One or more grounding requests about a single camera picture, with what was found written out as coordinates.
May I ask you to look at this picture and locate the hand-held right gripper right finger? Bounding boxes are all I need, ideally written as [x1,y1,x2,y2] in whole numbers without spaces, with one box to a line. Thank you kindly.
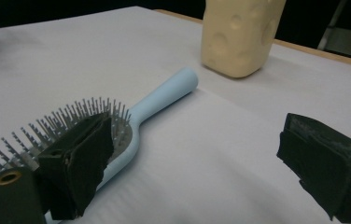
[275,112,351,224]

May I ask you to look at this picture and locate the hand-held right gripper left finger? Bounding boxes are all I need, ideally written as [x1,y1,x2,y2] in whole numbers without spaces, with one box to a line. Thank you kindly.
[35,111,116,221]

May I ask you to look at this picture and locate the light blue hairbrush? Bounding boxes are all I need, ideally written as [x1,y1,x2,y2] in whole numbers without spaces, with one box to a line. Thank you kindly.
[0,65,200,224]

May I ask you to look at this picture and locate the grey metal stand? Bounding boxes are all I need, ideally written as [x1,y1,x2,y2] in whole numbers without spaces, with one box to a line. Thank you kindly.
[316,0,351,63]

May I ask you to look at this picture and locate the cream dimpled container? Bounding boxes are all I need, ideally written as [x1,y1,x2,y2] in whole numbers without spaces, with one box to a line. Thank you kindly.
[200,0,288,79]

